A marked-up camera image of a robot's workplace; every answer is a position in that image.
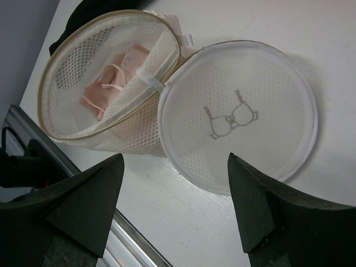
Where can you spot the white mesh laundry bag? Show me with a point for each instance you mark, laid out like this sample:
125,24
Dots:
235,97

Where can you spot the pale pink bra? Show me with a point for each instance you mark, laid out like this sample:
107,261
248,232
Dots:
142,51

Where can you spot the aluminium rail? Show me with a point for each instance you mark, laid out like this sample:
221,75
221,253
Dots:
30,161

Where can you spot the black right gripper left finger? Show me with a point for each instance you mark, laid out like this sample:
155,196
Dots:
65,224

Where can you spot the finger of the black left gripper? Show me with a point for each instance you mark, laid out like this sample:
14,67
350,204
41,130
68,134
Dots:
88,10

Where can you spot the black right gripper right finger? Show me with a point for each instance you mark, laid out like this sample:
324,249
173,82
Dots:
282,226

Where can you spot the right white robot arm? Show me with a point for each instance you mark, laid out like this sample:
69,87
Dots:
65,222

